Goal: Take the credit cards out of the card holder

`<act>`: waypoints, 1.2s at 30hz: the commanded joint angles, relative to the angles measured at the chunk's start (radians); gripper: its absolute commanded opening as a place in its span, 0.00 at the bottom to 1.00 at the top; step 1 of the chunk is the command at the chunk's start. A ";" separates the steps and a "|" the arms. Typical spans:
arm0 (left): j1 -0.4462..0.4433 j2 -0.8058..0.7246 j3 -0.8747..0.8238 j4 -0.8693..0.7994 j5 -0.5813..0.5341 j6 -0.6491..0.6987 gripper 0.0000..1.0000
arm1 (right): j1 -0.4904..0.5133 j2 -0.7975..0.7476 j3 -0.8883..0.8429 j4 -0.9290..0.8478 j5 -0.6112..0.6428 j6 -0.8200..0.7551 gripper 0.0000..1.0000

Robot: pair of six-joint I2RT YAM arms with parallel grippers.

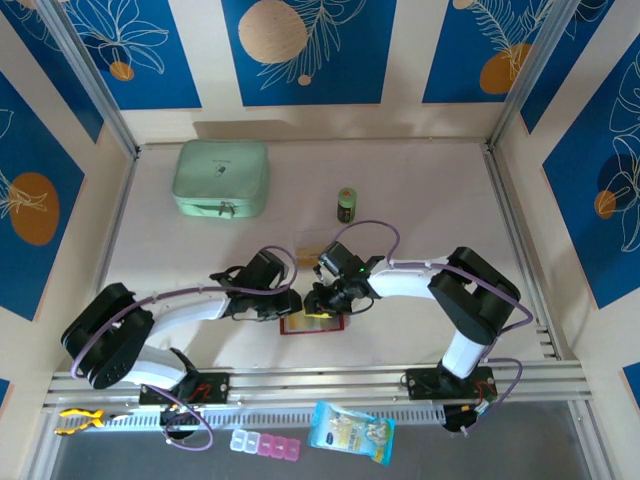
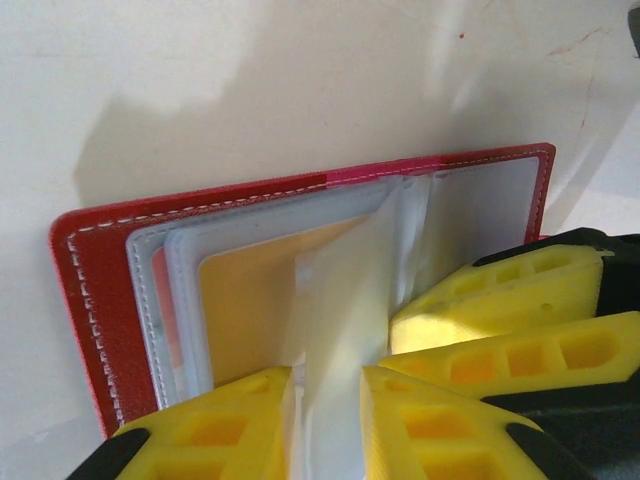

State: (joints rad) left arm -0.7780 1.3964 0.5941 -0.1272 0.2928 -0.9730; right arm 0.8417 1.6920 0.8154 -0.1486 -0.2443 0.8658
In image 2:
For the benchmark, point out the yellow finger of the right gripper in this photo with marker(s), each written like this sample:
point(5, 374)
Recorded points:
point(525, 360)
point(500, 300)

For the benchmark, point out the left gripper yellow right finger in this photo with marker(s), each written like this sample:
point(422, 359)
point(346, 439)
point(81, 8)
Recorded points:
point(430, 440)

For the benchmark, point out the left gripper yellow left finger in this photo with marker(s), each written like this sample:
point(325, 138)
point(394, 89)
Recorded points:
point(210, 440)

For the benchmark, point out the red card holder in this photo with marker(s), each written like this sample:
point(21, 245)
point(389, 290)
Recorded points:
point(100, 280)

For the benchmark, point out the red orange card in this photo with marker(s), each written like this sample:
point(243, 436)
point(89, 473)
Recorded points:
point(167, 320)

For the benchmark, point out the yellow card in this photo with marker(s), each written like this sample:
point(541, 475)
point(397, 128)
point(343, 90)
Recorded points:
point(250, 300)

